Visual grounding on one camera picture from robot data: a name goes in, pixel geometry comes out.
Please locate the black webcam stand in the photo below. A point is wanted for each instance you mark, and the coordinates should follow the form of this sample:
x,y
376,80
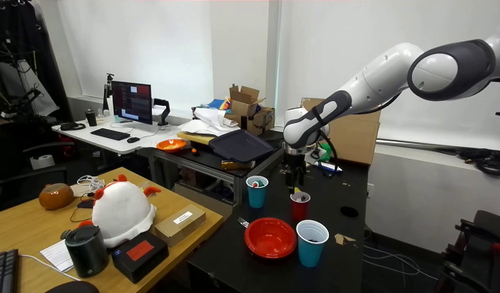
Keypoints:
x,y
107,91

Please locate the black computer mouse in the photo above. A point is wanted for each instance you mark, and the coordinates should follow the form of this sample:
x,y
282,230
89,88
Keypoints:
x,y
132,139

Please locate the white blue tube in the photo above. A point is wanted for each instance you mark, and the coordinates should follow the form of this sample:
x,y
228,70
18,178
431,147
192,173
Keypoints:
x,y
329,166

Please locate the brown ball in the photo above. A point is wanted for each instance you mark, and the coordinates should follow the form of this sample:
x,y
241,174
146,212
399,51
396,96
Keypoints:
x,y
55,196

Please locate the small teal plastic cup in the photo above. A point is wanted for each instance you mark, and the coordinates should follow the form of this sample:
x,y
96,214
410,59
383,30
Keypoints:
x,y
256,199

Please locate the orange plate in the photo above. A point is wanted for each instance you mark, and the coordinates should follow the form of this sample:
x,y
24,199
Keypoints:
x,y
171,145

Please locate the black computer monitor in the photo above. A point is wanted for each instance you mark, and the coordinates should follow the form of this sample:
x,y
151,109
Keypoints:
x,y
132,101

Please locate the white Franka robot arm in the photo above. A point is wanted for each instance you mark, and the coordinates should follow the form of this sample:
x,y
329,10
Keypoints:
x,y
379,82

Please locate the black side table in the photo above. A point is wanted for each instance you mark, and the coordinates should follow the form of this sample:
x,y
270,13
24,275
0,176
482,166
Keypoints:
x,y
202,158

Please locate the green toy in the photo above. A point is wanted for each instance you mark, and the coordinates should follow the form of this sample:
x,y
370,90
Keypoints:
x,y
326,155

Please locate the black keyboard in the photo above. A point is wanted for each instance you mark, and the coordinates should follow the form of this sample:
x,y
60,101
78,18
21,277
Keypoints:
x,y
111,134
2,271

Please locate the red plastic bowl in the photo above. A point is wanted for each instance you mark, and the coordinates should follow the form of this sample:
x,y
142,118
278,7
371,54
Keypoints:
x,y
270,238

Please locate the red plastic cup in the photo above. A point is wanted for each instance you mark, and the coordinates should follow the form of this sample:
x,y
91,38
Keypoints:
x,y
300,212

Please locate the candies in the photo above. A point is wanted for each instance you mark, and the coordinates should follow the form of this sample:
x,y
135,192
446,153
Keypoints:
x,y
300,197

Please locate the white desk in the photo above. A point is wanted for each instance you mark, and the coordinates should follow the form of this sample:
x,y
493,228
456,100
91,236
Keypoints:
x,y
80,135

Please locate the black mug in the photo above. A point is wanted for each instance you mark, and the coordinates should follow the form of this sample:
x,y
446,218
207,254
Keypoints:
x,y
91,118

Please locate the metal utensil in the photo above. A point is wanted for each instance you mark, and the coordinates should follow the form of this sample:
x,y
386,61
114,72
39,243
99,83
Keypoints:
x,y
243,222

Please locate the white tissue box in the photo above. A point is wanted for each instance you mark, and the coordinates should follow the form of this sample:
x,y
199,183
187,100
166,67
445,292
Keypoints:
x,y
41,161

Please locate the large blue plastic cup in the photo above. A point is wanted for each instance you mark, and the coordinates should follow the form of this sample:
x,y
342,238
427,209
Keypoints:
x,y
311,254

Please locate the black box red label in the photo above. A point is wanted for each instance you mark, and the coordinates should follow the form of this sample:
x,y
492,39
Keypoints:
x,y
140,254

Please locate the black mouse pad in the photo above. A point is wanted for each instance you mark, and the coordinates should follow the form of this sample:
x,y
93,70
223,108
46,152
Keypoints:
x,y
72,287

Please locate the white paper sheet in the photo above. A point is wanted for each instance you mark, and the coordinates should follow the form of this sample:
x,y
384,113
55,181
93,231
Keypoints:
x,y
55,254

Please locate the large tan tape scrap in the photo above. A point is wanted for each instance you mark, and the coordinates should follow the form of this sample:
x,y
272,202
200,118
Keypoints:
x,y
342,238

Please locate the dark blue storage lid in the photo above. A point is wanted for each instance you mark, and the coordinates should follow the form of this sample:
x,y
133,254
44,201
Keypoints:
x,y
241,145

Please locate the black headphone stand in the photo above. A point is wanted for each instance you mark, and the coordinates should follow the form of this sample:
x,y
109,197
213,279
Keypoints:
x,y
163,106

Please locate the white plastic bag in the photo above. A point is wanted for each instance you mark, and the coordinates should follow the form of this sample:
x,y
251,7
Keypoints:
x,y
210,122

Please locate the black pouch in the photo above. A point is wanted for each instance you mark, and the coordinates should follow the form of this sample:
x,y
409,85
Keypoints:
x,y
72,126

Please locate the hanging dark coats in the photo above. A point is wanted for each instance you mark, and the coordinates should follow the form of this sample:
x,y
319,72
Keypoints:
x,y
21,65

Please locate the wooden desk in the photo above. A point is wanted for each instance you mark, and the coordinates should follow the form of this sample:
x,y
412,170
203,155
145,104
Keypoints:
x,y
21,228

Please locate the tan cardboard box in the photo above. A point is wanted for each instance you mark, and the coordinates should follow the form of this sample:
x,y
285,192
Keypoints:
x,y
177,222

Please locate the open cardboard box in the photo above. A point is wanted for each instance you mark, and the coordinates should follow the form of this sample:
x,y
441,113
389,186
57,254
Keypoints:
x,y
251,111

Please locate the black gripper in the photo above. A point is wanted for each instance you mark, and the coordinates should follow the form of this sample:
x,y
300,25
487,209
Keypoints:
x,y
295,160

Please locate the black office chair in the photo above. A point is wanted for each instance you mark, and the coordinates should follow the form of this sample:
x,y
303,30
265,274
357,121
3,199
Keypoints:
x,y
21,179

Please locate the colourful book stack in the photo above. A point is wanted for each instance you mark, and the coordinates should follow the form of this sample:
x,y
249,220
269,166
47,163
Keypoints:
x,y
217,103

